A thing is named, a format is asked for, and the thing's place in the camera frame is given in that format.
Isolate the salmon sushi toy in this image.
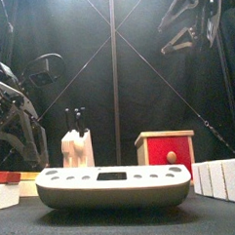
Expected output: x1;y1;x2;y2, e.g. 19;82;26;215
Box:
0;170;23;211

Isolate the white wooden knife block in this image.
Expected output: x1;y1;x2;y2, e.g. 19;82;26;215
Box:
59;128;97;169

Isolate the yellow wooden toy block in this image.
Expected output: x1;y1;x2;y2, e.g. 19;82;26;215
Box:
17;171;42;199

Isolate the white toy kitchen scale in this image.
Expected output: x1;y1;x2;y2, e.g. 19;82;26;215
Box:
33;160;194;215

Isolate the red wooden drawer box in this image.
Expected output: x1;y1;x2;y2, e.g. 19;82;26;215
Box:
133;128;198;189

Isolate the black toy knife handle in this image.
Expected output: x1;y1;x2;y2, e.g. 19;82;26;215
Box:
79;106;89;131
64;107;74;133
75;111;86;139
73;108;81;132

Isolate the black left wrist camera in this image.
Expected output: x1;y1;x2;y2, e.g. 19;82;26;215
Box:
19;52;67;90

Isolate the diagonal brace wire with turnbuckle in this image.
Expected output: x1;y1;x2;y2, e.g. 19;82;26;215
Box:
81;0;235;166

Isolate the grey vertical frame pole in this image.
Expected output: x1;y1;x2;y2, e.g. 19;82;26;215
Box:
107;0;124;167

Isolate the thin diagonal brace wire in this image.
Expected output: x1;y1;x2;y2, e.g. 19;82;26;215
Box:
30;0;156;123

